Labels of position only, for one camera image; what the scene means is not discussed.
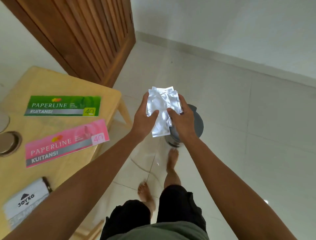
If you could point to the person's left hand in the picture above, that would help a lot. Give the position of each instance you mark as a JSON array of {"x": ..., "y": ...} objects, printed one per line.
[{"x": 142, "y": 121}]

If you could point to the person's right hand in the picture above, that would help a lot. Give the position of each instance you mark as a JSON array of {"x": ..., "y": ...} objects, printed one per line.
[{"x": 184, "y": 121}]

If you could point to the pile of silver foil packets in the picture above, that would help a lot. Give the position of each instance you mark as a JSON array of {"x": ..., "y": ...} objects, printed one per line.
[{"x": 161, "y": 106}]

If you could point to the gold round jar lid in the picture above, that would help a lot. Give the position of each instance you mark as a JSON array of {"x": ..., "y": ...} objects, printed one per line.
[{"x": 8, "y": 143}]

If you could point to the white cylindrical jar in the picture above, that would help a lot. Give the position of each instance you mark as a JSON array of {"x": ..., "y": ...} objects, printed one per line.
[{"x": 3, "y": 122}]

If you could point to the grey stamp pad box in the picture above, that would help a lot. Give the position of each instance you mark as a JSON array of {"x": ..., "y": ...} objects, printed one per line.
[{"x": 23, "y": 201}]

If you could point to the person's right forearm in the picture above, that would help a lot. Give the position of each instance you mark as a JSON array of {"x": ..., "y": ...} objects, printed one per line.
[{"x": 234, "y": 192}]

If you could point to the person's right leg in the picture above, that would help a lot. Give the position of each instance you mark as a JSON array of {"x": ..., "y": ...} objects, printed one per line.
[{"x": 171, "y": 168}]

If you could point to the person's leg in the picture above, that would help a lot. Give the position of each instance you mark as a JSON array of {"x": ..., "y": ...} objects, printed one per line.
[
  {"x": 147, "y": 195},
  {"x": 171, "y": 168}
]

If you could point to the person's left leg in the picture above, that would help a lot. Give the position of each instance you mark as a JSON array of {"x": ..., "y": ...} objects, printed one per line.
[{"x": 147, "y": 195}]

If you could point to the person's black shorts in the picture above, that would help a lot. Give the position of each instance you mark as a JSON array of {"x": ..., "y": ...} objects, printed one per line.
[{"x": 177, "y": 205}]

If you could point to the person's grey-green shirt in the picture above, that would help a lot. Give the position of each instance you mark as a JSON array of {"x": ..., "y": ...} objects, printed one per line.
[{"x": 160, "y": 232}]

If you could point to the pink receipt book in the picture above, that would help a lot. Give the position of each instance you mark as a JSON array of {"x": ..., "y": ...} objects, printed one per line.
[{"x": 66, "y": 143}]

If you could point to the green receipt book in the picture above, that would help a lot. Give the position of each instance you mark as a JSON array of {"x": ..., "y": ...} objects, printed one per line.
[{"x": 63, "y": 105}]

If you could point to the light wooden table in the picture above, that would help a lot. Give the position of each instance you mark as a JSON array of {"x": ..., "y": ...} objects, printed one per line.
[{"x": 49, "y": 81}]

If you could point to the brown slatted wooden door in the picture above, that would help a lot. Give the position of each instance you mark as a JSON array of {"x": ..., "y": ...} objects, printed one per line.
[{"x": 81, "y": 37}]

